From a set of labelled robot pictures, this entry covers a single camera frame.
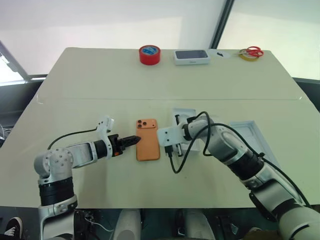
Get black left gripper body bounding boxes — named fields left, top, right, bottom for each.
left=109, top=134, right=126, bottom=157

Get white phone box base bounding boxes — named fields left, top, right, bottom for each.
left=172, top=107, right=201, bottom=157

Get closed white phone box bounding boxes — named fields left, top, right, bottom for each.
left=173, top=49, right=212, bottom=67

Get white phone box lid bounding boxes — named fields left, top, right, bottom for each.
left=229, top=120, right=266, bottom=161

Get orange smartphone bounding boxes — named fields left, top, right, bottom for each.
left=135, top=118, right=161, bottom=162

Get red tape roll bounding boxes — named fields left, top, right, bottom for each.
left=138, top=44, right=162, bottom=67

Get white rounded robot leg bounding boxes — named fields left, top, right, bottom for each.
left=184, top=208, right=216, bottom=240
left=113, top=208, right=143, bottom=240

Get yellow tape roll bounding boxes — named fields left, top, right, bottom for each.
left=237, top=49, right=259, bottom=62

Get black and white shoe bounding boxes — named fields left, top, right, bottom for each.
left=3, top=216, right=24, bottom=237

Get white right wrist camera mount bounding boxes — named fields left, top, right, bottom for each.
left=156, top=125, right=186, bottom=148

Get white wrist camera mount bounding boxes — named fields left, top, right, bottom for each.
left=156, top=125, right=186, bottom=148
left=96, top=115, right=116, bottom=160

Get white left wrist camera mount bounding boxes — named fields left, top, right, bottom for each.
left=96, top=115, right=116, bottom=160

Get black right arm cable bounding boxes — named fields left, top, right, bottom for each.
left=163, top=111, right=312, bottom=207

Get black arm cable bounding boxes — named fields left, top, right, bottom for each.
left=47, top=127, right=99, bottom=151
left=163, top=111, right=312, bottom=207

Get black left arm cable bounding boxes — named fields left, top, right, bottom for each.
left=47, top=127, right=99, bottom=151

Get red handled scissors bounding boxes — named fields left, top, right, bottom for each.
left=242, top=45, right=265, bottom=59

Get dark window frame post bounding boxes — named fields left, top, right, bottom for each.
left=209, top=0, right=236, bottom=51

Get grey slanted frame bar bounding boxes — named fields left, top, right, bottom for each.
left=0, top=39, right=48, bottom=82

